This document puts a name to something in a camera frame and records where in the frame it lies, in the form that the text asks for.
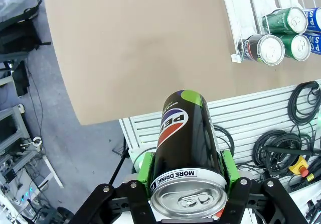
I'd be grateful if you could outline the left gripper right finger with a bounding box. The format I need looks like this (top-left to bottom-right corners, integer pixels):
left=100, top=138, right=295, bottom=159
left=217, top=149, right=309, bottom=224

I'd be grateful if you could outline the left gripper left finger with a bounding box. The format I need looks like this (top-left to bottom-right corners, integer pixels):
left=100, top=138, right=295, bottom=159
left=67, top=152, right=159, bottom=224

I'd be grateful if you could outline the black Pepsi can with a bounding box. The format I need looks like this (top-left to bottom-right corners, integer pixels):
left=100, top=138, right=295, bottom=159
left=149, top=89, right=228, bottom=220
left=237, top=34, right=286, bottom=66

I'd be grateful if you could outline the green Chilsung cider can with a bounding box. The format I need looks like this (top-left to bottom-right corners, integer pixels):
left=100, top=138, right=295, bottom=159
left=278, top=34, right=312, bottom=62
left=261, top=7, right=309, bottom=35

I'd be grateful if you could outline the black tripod leg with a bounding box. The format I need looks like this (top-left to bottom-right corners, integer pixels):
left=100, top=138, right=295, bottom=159
left=108, top=138, right=131, bottom=185

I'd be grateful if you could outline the yellow red emergency stop button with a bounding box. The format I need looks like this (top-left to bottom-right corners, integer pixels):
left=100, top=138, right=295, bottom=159
left=288, top=155, right=309, bottom=177

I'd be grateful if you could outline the blue Pocari Sweat can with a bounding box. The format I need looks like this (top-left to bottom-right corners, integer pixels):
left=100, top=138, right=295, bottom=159
left=304, top=32, right=321, bottom=57
left=302, top=7, right=321, bottom=33

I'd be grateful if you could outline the clear white can rack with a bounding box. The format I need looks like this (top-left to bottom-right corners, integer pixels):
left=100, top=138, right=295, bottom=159
left=219, top=0, right=321, bottom=63

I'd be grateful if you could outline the black equipment case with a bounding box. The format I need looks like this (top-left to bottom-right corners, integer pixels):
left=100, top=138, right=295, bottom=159
left=0, top=0, right=52, bottom=57

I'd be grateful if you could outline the black cable coil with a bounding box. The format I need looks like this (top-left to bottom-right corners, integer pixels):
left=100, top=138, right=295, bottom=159
left=213, top=125, right=236, bottom=157
left=252, top=130, right=314, bottom=175
left=287, top=80, right=321, bottom=125

